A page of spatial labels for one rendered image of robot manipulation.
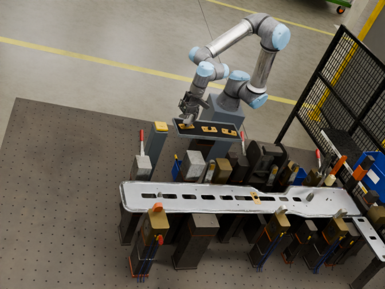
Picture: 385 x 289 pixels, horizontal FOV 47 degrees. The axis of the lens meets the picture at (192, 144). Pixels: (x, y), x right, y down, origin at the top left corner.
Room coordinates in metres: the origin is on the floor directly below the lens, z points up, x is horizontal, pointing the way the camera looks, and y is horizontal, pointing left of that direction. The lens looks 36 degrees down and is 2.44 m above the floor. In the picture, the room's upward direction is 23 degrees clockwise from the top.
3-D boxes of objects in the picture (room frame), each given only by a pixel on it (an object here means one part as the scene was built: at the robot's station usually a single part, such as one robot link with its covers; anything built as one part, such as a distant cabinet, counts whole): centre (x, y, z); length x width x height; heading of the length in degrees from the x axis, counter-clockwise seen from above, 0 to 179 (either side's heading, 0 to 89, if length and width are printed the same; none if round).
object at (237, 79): (2.38, -0.11, 1.27); 0.13 x 0.12 x 0.14; 57
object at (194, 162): (1.76, -0.03, 0.90); 0.13 x 0.08 x 0.41; 30
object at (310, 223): (1.74, -0.74, 0.84); 0.10 x 0.05 x 0.29; 30
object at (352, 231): (1.86, -0.98, 0.84); 0.12 x 0.07 x 0.28; 30
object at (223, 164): (1.84, -0.18, 0.89); 0.12 x 0.08 x 0.38; 30
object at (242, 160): (1.94, -0.27, 0.89); 0.12 x 0.07 x 0.38; 30
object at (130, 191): (1.75, -0.40, 1.00); 1.38 x 0.22 x 0.02; 120
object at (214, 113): (2.38, -0.10, 0.90); 0.20 x 0.20 x 0.40; 22
